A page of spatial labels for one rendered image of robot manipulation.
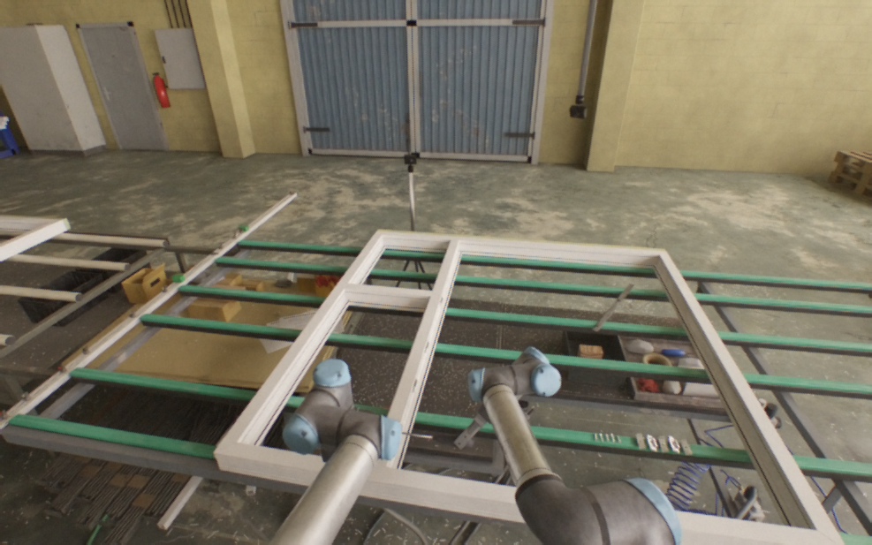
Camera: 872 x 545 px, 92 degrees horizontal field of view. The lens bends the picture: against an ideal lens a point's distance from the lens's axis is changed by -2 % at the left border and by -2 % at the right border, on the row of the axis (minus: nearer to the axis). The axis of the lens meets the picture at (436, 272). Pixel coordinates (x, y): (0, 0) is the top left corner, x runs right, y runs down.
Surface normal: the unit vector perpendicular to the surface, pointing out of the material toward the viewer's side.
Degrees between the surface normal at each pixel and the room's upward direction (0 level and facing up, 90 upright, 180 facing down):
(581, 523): 27
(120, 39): 90
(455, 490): 0
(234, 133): 90
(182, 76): 90
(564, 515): 33
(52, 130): 90
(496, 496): 0
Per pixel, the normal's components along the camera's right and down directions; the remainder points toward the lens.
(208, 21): -0.16, 0.48
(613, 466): 0.00, -0.87
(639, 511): 0.06, -0.60
